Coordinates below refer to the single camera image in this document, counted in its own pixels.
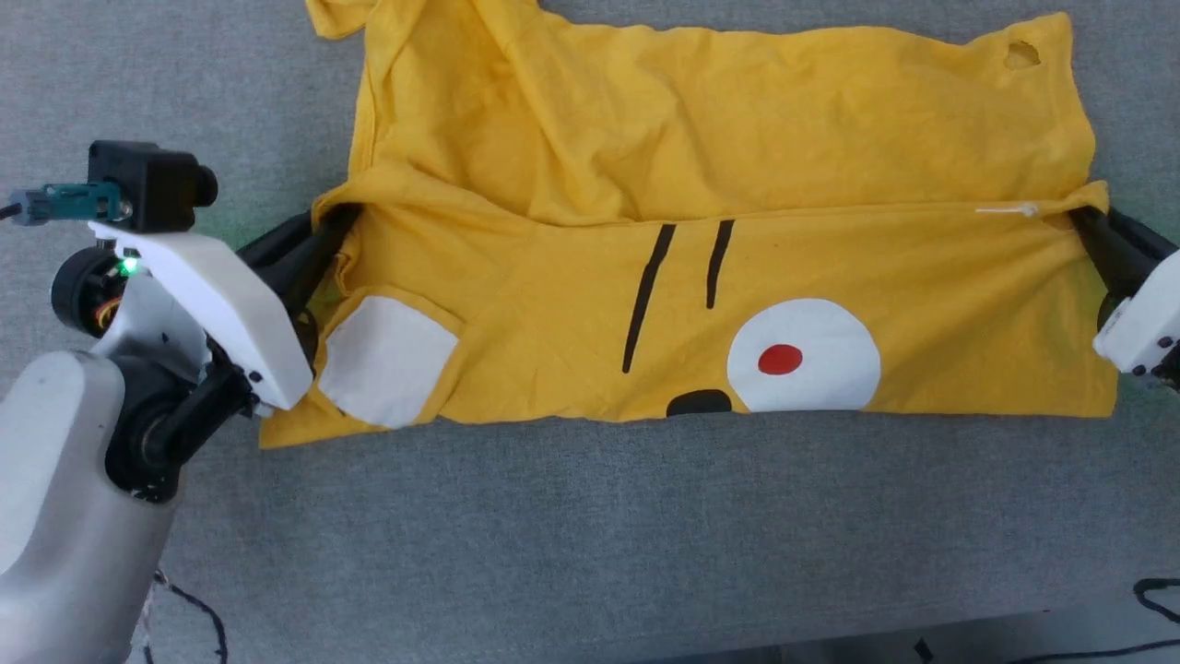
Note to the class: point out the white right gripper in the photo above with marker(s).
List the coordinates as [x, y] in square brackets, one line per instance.
[1152, 323]

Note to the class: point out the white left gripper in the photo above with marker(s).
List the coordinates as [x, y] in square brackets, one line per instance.
[221, 295]

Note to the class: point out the yellow printed garment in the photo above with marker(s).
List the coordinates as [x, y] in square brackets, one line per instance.
[553, 138]

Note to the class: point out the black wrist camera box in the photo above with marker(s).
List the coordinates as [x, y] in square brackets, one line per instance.
[147, 184]

